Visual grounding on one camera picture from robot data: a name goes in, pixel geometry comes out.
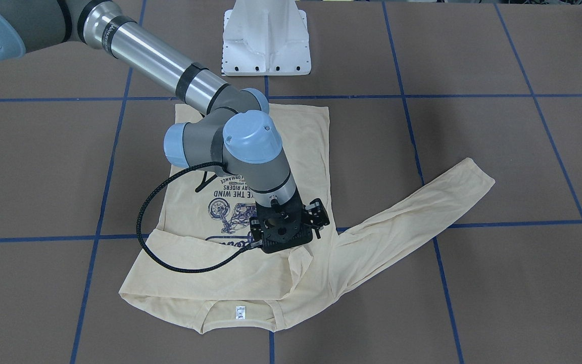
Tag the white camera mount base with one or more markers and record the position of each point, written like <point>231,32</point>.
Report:
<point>265,38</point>

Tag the cream long-sleeve graphic shirt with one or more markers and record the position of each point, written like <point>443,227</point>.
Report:
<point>279,290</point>

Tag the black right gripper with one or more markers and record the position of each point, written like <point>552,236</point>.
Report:
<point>318,216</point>

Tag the right robot arm grey silver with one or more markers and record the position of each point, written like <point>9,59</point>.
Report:
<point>234,135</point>

